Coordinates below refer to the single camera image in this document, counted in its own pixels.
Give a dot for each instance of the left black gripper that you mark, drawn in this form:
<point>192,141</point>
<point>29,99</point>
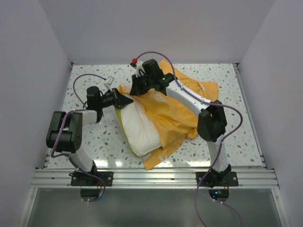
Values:
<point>120,100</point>

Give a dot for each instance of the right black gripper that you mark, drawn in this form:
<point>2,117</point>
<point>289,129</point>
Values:
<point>135,90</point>

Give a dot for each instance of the white pillow yellow edge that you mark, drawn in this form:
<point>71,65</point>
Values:
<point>141,134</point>

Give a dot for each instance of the orange pillowcase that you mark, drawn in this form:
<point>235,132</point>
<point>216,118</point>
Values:
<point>173,121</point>

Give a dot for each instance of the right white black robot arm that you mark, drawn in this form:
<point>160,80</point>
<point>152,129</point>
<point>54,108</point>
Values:
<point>211,125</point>

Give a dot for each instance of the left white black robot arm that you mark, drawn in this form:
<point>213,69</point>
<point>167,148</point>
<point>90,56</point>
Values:
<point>64,135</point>

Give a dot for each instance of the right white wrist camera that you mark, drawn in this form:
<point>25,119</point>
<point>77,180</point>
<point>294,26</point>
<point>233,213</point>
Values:
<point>138,66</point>

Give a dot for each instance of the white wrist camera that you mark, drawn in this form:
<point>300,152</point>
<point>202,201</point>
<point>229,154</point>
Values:
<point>109,81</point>
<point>138,66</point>

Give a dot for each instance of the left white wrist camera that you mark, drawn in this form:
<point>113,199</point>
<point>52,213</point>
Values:
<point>109,81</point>

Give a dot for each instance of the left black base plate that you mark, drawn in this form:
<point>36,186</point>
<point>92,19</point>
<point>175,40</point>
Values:
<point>102,178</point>

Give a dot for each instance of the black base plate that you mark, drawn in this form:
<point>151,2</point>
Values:
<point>102,178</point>
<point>211,180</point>

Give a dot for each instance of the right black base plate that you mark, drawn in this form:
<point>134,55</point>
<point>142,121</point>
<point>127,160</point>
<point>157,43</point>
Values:
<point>211,180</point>

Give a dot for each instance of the aluminium mounting rail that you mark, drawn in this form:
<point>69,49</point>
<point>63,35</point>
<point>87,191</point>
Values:
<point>161,178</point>

